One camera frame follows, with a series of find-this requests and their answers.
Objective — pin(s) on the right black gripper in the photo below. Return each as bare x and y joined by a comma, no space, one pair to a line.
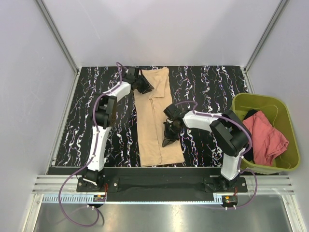
167,136

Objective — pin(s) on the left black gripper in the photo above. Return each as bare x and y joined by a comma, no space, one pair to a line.
147,88

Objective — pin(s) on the beige t shirt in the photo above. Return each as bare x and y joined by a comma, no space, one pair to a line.
150,121

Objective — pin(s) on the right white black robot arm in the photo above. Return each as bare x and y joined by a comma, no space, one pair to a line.
232,137

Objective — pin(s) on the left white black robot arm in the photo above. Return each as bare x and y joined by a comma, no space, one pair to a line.
103,117

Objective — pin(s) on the black t shirt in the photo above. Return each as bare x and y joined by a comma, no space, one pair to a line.
249,122

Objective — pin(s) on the right small controller board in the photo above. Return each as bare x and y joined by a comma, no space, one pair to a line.
230,199

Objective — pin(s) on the small controller board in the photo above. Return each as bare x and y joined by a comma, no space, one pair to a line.
230,199
99,198

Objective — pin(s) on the left small controller board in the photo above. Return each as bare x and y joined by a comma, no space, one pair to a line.
99,198

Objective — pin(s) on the pink t shirt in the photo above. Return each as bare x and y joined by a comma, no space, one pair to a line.
268,143

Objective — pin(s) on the olive green plastic bin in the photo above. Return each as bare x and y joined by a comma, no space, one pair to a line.
278,115

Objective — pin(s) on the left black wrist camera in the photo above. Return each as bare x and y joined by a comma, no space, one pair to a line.
132,74

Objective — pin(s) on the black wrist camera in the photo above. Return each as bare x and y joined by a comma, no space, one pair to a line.
173,112
132,74

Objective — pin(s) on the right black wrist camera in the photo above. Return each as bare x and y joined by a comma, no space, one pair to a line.
173,112

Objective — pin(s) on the aluminium frame rail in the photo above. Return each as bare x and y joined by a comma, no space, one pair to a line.
53,190

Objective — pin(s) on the left aluminium corner post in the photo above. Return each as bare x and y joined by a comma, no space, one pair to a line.
56,34

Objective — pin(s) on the aluminium corner post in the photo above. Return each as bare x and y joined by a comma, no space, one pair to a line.
266,33
56,34

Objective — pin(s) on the right aluminium corner post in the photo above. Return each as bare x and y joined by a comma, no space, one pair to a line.
266,33

